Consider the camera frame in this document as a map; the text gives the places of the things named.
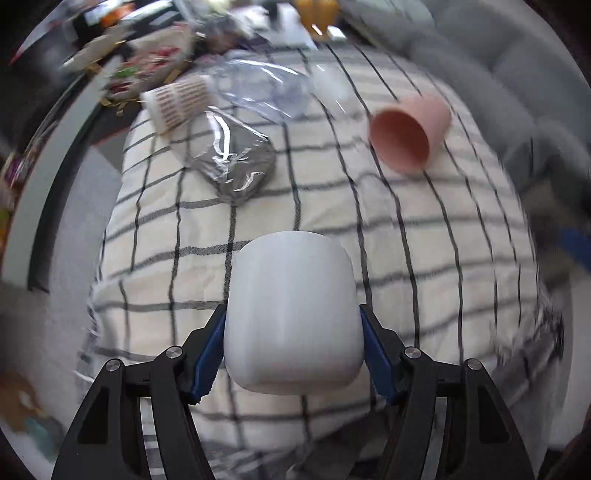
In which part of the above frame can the orange bottle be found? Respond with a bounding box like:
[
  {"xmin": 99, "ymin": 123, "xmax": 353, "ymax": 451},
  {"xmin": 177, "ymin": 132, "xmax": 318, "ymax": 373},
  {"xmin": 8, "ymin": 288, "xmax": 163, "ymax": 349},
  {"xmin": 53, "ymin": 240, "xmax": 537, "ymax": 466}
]
[{"xmin": 295, "ymin": 0, "xmax": 341, "ymax": 38}]

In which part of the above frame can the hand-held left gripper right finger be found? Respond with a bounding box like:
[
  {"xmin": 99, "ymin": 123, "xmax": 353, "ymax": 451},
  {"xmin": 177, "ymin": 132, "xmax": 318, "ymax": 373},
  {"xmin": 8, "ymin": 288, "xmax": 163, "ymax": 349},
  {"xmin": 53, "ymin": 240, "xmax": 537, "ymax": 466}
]
[{"xmin": 359, "ymin": 305, "xmax": 536, "ymax": 480}]

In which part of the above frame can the grey packet in clear wrap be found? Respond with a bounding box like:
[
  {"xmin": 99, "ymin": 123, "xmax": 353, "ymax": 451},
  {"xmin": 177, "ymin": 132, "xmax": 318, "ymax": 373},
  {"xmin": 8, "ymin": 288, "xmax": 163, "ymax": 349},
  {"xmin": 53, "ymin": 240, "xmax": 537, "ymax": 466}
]
[{"xmin": 190, "ymin": 107, "xmax": 278, "ymax": 207}]

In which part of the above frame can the white patterned paper cup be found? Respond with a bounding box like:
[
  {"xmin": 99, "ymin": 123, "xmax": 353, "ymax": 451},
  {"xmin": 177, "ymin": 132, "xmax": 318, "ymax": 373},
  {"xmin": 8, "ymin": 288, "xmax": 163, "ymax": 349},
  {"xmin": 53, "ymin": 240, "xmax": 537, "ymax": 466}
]
[{"xmin": 140, "ymin": 75, "xmax": 214, "ymax": 136}]

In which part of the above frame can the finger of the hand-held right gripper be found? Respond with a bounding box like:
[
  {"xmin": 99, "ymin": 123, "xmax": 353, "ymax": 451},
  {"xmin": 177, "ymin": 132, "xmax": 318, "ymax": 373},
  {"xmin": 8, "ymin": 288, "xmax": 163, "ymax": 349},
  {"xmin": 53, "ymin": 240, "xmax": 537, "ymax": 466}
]
[{"xmin": 551, "ymin": 226, "xmax": 591, "ymax": 268}]

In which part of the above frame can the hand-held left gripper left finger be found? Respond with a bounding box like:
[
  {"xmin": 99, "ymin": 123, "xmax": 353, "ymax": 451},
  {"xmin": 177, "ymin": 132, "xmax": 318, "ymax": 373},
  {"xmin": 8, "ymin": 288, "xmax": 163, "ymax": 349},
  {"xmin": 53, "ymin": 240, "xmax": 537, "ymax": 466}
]
[{"xmin": 51, "ymin": 305, "xmax": 228, "ymax": 480}]

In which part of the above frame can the grey sofa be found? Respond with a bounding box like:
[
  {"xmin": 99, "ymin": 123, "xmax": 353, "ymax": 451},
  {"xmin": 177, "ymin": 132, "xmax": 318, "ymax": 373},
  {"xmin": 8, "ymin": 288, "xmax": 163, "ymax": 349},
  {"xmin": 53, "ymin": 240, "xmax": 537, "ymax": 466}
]
[{"xmin": 339, "ymin": 0, "xmax": 591, "ymax": 204}]

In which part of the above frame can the checked white blanket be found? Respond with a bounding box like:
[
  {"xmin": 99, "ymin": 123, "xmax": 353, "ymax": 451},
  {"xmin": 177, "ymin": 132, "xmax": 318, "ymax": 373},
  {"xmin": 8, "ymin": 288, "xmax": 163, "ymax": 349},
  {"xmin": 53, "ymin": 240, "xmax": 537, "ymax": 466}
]
[{"xmin": 76, "ymin": 39, "xmax": 566, "ymax": 480}]

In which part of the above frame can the pink cup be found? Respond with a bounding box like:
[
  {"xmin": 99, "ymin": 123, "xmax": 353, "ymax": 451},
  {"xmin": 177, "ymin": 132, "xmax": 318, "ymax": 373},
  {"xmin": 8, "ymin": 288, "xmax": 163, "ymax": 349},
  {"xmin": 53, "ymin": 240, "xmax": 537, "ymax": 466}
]
[{"xmin": 368, "ymin": 95, "xmax": 452, "ymax": 175}]

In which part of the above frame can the clear plastic bag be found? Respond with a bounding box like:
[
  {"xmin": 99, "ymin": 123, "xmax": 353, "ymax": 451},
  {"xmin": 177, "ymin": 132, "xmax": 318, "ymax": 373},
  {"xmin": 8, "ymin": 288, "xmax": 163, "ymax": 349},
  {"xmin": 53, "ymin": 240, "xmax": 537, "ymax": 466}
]
[{"xmin": 203, "ymin": 59, "xmax": 315, "ymax": 124}]

